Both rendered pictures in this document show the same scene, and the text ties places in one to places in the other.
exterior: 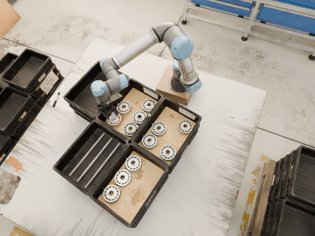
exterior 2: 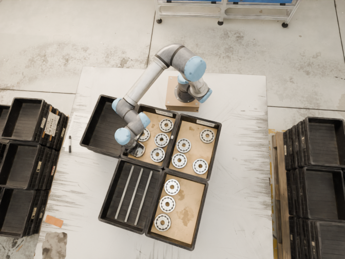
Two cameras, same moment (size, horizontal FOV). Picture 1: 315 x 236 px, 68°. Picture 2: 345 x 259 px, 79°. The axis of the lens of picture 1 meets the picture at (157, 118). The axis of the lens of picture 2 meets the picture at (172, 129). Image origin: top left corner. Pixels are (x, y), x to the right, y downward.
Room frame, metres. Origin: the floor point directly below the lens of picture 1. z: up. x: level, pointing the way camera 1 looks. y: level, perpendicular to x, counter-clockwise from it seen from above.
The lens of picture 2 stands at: (0.33, 0.13, 2.28)
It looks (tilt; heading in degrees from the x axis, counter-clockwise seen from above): 72 degrees down; 347
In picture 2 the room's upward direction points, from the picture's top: 10 degrees counter-clockwise
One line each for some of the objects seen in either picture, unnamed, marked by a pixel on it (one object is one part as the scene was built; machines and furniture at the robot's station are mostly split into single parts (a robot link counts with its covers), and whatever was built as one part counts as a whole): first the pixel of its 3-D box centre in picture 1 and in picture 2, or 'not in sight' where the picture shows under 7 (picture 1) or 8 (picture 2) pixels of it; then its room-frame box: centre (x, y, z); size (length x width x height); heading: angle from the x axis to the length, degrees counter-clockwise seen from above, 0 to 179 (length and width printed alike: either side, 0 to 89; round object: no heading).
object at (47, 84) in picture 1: (49, 82); (51, 124); (1.45, 1.05, 0.41); 0.31 x 0.02 x 0.16; 151
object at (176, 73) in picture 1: (181, 69); (186, 80); (1.04, -0.20, 0.97); 0.13 x 0.12 x 0.14; 23
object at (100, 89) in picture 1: (100, 91); (125, 137); (0.71, 0.29, 1.27); 0.09 x 0.08 x 0.11; 113
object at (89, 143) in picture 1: (93, 157); (133, 193); (0.47, 0.43, 0.87); 0.40 x 0.30 x 0.11; 141
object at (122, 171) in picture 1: (123, 177); (167, 204); (0.33, 0.25, 0.86); 0.10 x 0.10 x 0.01
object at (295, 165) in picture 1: (301, 182); (311, 147); (0.27, -1.09, 0.37); 0.40 x 0.30 x 0.45; 152
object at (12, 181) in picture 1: (3, 188); (54, 248); (0.36, 1.09, 0.71); 0.22 x 0.19 x 0.01; 152
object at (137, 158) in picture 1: (133, 163); (172, 187); (0.42, 0.18, 0.86); 0.10 x 0.10 x 0.01
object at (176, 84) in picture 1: (180, 78); (186, 88); (1.04, -0.20, 0.85); 0.15 x 0.15 x 0.10
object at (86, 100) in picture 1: (98, 91); (112, 126); (0.97, 0.41, 0.87); 0.40 x 0.30 x 0.11; 141
